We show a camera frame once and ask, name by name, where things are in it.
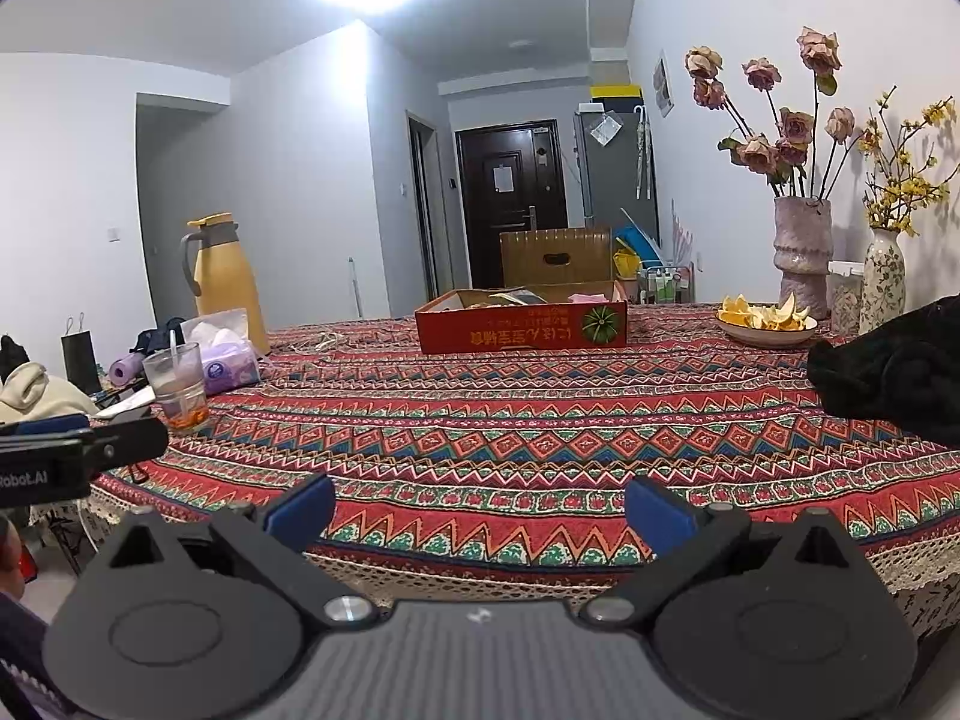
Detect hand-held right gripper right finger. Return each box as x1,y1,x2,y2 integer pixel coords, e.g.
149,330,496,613
585,475,865,629

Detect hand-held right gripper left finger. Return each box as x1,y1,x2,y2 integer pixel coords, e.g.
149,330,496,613
82,472,381,628

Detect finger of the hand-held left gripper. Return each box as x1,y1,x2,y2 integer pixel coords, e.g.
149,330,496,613
0,414,92,442
79,416,170,478

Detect red orange cardboard box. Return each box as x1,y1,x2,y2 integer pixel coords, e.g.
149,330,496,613
415,281,629,355

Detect beige garment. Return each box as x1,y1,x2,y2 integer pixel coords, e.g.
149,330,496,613
0,361,99,425

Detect clear glass cup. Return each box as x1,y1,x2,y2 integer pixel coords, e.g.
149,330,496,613
142,343,211,433

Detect black paper bag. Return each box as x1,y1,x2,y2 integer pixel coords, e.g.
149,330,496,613
61,315,103,398

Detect dark blue clothing heap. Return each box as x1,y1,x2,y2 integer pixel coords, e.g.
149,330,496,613
131,317,188,358

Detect purple tissue pack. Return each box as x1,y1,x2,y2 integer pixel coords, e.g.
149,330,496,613
180,309,262,396

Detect person's dark blue clothing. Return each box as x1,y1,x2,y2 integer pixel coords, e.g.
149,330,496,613
0,589,83,720

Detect yellow thermos jug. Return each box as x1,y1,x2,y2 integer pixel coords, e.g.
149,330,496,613
180,212,272,358

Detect white ceramic bowl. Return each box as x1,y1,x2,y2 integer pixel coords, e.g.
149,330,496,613
714,313,820,349

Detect metal storage rack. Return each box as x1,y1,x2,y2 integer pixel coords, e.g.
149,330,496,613
637,262,695,306

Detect brown wooden chair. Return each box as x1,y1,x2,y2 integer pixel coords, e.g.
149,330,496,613
500,229,614,290

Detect black fleece garment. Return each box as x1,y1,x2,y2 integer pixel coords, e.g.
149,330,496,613
806,296,960,452

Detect blue plastic sheet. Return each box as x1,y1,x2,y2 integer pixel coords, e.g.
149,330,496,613
615,206,665,260

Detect clear glass jar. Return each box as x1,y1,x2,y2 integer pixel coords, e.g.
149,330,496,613
827,260,868,335

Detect pink ceramic vase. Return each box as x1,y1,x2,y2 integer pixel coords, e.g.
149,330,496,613
772,196,835,321

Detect dark interior door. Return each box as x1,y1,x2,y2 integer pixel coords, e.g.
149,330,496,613
406,111,442,301

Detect floral ceramic vase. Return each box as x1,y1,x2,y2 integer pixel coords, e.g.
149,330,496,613
859,229,907,335

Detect dark entrance door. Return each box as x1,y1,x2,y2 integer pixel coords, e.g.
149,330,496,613
456,121,566,292

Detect grey refrigerator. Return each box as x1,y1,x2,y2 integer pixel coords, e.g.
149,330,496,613
574,106,661,242

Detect white folded umbrella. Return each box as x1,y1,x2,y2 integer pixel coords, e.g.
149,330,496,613
634,106,653,201

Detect yellow flower branches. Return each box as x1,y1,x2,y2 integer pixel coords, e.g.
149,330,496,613
855,86,958,238

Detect white wall panel box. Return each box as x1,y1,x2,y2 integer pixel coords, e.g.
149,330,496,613
652,51,676,119

